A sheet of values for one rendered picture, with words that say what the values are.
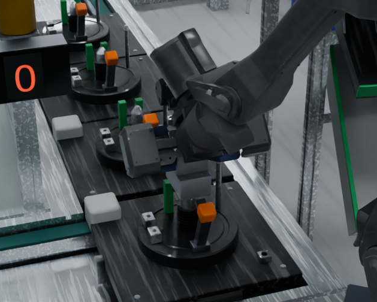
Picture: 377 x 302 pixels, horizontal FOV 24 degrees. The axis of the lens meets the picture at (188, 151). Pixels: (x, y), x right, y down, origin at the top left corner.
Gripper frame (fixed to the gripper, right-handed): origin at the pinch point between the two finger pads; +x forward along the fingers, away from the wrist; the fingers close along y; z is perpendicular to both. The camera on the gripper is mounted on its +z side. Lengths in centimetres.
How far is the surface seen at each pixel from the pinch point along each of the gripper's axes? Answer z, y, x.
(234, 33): 44, -42, 83
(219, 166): -1.9, -5.3, 5.1
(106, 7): 54, -11, 81
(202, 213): -9.0, 0.9, -3.4
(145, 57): 31, -11, 54
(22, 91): 11.6, 19.4, 1.3
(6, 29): 18.2, 20.3, -4.0
